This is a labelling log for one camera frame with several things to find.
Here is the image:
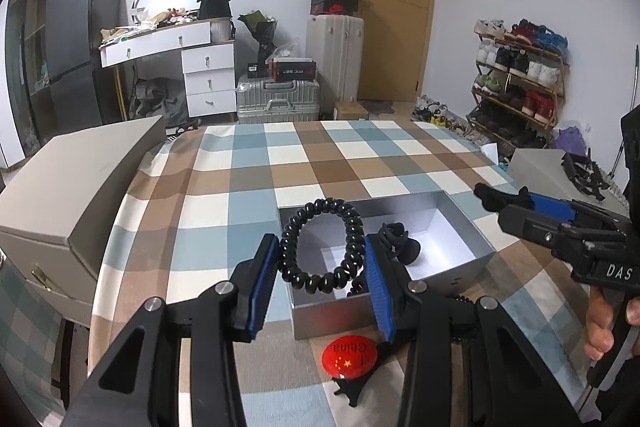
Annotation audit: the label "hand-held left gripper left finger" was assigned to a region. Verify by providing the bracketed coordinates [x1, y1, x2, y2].
[65, 234, 281, 427]

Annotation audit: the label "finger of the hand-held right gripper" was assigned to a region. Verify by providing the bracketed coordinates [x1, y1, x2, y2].
[474, 183, 576, 220]
[497, 205, 591, 258]

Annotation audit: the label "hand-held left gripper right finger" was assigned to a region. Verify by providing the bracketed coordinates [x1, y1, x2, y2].
[364, 234, 586, 427]

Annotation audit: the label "black bracelet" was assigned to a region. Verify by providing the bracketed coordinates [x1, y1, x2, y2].
[279, 198, 367, 294]

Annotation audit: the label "grey box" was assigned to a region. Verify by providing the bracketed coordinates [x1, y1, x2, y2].
[276, 189, 496, 342]

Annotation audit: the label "person's right hand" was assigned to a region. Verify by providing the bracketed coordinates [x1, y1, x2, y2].
[585, 294, 614, 361]

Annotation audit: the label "grey cabinet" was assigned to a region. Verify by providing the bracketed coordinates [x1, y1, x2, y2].
[0, 116, 166, 328]
[509, 148, 628, 219]

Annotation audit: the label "black hair clip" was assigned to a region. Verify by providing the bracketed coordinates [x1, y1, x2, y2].
[377, 222, 422, 265]

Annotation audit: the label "black plastic parts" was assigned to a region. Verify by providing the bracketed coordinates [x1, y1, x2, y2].
[561, 151, 624, 204]

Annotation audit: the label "purple cloth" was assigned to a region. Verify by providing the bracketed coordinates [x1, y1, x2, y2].
[552, 125, 587, 156]

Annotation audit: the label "red oval ornament on stand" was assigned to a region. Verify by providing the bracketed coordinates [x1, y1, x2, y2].
[320, 334, 378, 408]

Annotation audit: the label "shoe rack with shoes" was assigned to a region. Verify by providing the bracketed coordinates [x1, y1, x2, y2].
[466, 18, 571, 148]

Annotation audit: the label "row of shoes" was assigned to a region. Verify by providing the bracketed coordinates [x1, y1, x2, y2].
[412, 95, 469, 134]

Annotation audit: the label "checked tablecloth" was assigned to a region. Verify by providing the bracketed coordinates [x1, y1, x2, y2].
[90, 121, 601, 427]

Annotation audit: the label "cardboard box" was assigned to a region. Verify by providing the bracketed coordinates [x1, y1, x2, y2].
[333, 100, 370, 122]

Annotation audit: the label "silver suitcase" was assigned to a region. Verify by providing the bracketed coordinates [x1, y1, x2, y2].
[236, 74, 321, 124]

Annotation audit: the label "grey bag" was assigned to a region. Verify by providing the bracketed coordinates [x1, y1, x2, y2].
[128, 77, 189, 122]

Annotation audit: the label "white desk with drawers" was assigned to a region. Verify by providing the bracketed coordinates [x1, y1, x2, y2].
[99, 19, 237, 118]

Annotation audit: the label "black red flat box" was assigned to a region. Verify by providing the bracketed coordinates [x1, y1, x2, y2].
[267, 58, 317, 82]

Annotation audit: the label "white suitcase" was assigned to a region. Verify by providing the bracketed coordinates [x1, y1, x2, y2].
[306, 14, 365, 104]

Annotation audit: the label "wooden door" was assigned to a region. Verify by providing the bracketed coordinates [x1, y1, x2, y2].
[346, 0, 436, 103]

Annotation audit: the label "dark wrapped bouquet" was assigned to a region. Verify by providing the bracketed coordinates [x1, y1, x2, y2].
[237, 9, 279, 64]

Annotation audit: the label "white ribbed basket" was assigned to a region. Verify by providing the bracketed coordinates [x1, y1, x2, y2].
[210, 19, 235, 43]

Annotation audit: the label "desk clutter pile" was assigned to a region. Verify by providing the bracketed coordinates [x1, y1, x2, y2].
[100, 6, 202, 44]

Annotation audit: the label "black red shoe box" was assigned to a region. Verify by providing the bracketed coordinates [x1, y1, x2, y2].
[310, 0, 361, 16]

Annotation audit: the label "dark grey fridge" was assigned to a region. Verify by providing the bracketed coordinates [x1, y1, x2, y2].
[45, 0, 126, 134]

